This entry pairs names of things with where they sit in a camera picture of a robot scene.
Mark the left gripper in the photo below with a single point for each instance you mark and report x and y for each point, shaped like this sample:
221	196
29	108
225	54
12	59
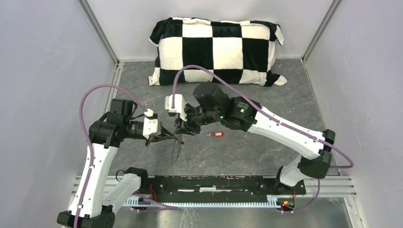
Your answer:
158	137

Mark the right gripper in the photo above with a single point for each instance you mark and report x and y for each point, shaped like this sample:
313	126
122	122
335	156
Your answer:
189	128

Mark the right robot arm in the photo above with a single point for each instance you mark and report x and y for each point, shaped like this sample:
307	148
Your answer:
236	113

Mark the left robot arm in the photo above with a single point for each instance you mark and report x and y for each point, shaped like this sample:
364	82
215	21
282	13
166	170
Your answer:
91	208

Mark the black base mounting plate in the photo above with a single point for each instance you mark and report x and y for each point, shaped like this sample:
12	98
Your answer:
216	189

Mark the black and white checkered pillow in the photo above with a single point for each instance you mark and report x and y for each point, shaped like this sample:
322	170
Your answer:
200	50

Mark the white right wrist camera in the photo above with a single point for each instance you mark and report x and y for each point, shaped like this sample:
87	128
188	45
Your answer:
175	106

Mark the white slotted cable duct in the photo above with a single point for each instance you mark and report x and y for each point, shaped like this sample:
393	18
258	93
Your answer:
138	202

